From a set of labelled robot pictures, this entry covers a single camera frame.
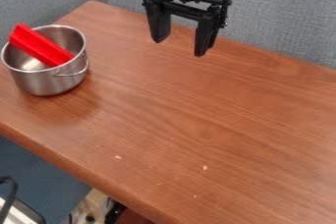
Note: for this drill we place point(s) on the stainless steel pot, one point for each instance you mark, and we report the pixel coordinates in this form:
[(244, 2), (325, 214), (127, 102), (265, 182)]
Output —
[(39, 79)]

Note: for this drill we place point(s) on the red plastic block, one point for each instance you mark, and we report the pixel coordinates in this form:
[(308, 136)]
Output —
[(37, 46)]

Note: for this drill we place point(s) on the black white object bottom left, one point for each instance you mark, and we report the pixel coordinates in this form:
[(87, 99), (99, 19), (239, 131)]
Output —
[(16, 212)]

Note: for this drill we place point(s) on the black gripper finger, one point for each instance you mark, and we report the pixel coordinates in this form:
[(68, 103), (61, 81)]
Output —
[(159, 21), (205, 35)]

